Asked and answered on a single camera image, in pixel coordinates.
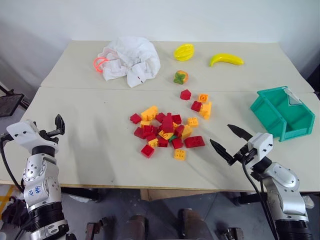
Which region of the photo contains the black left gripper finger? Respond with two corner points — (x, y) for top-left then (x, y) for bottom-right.
(54, 113), (67, 136)

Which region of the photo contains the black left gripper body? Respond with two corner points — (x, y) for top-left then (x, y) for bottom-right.
(39, 129), (61, 144)

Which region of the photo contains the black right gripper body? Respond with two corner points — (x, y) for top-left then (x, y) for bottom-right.
(233, 144), (258, 165)

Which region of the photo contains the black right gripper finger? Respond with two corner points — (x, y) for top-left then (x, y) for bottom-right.
(226, 123), (254, 142)
(209, 138), (236, 166)

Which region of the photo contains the green plastic storage bin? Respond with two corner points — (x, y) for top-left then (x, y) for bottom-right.
(249, 85), (316, 143)

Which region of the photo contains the orange plastic toy brick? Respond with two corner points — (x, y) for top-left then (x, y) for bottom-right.
(197, 92), (210, 104)

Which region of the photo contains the black metal stand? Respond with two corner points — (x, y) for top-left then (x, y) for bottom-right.
(0, 81), (30, 119)

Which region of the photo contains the clear plastic label holder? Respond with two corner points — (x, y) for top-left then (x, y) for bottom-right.
(284, 89), (301, 108)

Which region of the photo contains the yellow toy banana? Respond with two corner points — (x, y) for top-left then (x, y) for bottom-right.
(208, 52), (245, 68)

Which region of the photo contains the orange toy persimmon green leaf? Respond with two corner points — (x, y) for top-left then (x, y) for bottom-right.
(173, 70), (190, 85)

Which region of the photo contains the dark purple cloth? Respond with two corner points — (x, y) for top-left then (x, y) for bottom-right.
(1, 196), (29, 226)

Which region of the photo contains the yellow plastic toy brick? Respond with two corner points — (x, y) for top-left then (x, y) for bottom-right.
(140, 105), (159, 122)

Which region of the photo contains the yellow toy starfruit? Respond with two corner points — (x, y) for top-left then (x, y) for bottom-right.
(173, 43), (196, 62)

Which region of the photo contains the crumpled white cloth bag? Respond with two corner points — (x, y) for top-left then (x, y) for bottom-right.
(96, 36), (161, 89)

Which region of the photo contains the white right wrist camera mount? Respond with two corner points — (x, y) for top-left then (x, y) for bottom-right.
(247, 132), (274, 164)

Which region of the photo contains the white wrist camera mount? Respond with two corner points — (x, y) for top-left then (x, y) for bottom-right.
(6, 119), (60, 151)
(247, 132), (274, 164)

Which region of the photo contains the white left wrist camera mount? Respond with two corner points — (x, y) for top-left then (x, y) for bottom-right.
(6, 119), (60, 151)

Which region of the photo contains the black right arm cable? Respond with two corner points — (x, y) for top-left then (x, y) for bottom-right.
(241, 159), (280, 240)

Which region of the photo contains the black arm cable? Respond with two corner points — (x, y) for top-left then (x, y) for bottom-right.
(241, 159), (280, 240)
(0, 134), (25, 194)

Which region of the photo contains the black table frame bar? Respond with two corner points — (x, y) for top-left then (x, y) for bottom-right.
(224, 191), (266, 207)

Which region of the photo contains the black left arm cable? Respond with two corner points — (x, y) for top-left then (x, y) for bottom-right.
(0, 134), (25, 194)

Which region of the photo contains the pink ring handle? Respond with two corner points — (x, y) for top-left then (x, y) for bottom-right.
(93, 56), (110, 74)

